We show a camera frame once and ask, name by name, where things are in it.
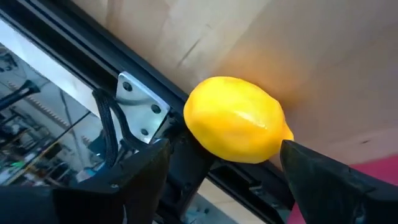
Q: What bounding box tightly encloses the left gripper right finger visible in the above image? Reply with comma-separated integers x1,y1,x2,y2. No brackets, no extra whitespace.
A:
279,139,377,224

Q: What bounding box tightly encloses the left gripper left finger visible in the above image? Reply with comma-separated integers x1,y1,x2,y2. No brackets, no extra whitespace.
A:
76,138,172,224

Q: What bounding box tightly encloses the yellow lemon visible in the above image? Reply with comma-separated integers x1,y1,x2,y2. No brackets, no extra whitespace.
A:
182,75,295,165

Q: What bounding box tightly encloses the black braided cable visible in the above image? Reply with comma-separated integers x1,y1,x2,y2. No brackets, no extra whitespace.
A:
91,88,149,170

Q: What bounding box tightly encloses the silver corner bracket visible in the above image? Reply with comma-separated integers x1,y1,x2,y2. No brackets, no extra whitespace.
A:
114,71,172,144

